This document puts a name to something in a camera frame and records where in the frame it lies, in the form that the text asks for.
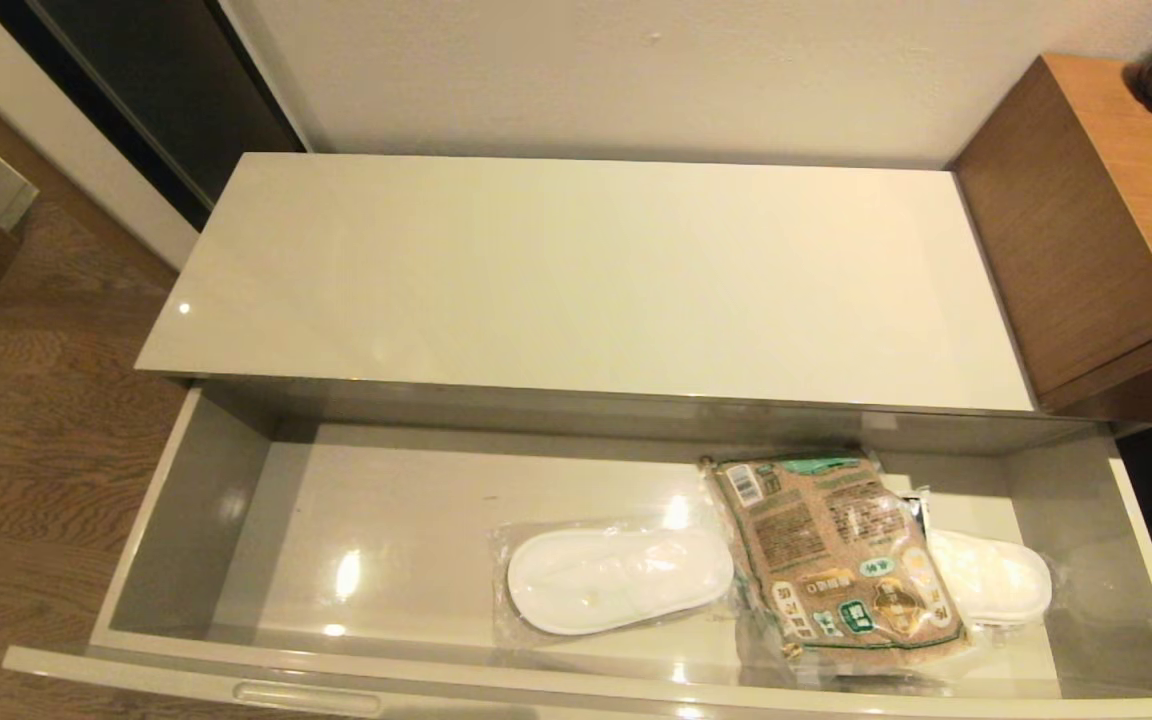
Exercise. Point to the brown printed food bag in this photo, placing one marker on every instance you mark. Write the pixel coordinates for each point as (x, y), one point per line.
(836, 550)

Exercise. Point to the white slippers in plastic wrap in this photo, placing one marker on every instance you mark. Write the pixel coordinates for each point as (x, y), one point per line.
(986, 580)
(616, 578)

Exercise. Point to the brown wooden side cabinet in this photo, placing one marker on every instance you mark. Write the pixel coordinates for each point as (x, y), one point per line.
(1086, 250)

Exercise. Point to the white glossy cabinet top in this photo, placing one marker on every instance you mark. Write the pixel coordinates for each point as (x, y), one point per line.
(576, 270)

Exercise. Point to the beige cabinet drawer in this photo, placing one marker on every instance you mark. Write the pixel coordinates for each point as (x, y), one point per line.
(356, 540)

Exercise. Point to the dark sliding door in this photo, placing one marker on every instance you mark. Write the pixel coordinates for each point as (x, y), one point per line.
(166, 90)

